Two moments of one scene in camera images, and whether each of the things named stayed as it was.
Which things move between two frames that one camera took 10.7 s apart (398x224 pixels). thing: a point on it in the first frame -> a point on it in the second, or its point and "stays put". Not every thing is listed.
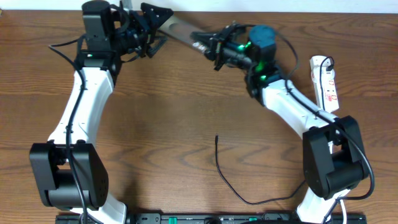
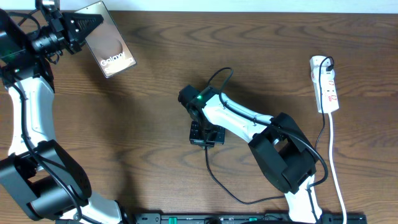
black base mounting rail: x=216 y=218 stays put
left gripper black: x=153 y=17 -> x=64 y=26
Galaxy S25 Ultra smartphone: x=181 y=30 -> x=107 y=43
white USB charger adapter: x=322 y=70 stays put
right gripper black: x=217 y=45 -> x=195 y=140
